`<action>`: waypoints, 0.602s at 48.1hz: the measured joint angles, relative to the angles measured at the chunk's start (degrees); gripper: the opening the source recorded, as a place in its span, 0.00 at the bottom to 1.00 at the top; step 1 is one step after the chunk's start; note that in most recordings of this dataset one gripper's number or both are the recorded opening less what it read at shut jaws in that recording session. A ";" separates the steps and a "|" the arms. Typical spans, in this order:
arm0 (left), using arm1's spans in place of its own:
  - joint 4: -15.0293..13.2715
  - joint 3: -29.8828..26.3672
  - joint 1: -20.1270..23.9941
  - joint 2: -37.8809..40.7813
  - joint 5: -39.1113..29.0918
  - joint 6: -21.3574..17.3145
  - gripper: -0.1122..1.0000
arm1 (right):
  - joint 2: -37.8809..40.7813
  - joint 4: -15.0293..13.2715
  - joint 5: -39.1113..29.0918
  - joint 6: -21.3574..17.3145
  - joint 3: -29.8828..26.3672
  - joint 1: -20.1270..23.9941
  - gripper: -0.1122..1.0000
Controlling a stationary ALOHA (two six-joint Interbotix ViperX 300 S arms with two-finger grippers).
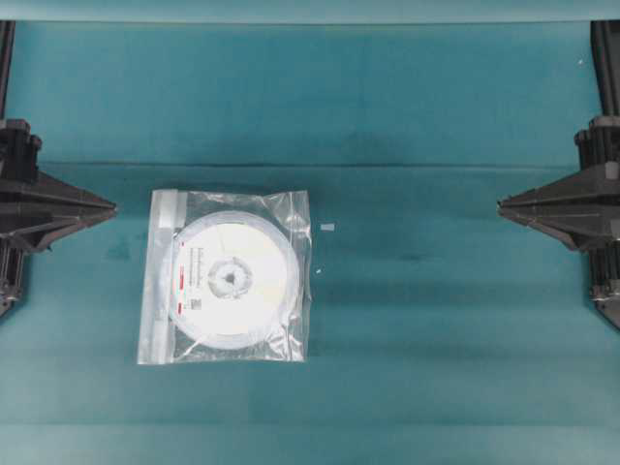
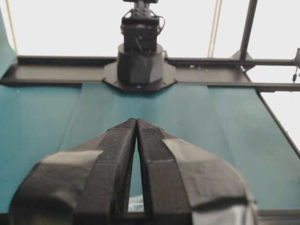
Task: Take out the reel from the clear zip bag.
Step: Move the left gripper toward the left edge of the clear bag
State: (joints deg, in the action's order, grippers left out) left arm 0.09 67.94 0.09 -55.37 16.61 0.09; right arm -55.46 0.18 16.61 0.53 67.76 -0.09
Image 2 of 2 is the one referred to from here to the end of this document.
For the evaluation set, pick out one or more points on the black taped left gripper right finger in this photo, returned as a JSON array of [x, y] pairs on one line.
[[185, 185]]

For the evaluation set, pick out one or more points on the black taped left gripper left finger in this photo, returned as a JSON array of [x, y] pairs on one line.
[[86, 185]]

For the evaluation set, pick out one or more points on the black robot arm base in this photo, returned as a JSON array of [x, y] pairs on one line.
[[140, 64]]

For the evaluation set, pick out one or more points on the teal table mat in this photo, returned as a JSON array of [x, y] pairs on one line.
[[276, 188]]

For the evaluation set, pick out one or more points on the black metal frame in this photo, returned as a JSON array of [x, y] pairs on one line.
[[52, 103]]

